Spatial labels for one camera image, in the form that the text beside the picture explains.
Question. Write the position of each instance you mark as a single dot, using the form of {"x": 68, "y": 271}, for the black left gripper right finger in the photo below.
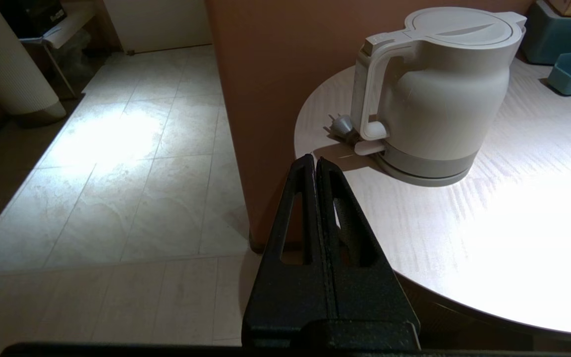
{"x": 370, "y": 297}

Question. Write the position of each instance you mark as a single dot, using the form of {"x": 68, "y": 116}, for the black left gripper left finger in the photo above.
{"x": 290, "y": 297}

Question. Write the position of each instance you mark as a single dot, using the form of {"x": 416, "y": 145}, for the white electric kettle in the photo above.
{"x": 439, "y": 99}

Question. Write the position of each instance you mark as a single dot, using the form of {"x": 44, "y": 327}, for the white round kettle base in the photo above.
{"x": 424, "y": 173}

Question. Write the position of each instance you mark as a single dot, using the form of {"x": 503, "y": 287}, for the blue rectangular box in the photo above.
{"x": 558, "y": 39}

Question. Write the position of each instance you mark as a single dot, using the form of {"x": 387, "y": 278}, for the clear plastic bag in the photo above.
{"x": 75, "y": 51}

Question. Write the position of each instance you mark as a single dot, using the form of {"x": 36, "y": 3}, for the white metal-legged shelf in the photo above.
{"x": 67, "y": 24}

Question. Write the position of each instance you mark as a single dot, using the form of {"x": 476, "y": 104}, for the white ribbed cylinder bin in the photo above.
{"x": 8, "y": 67}

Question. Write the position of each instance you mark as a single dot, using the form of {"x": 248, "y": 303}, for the black box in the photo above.
{"x": 32, "y": 15}

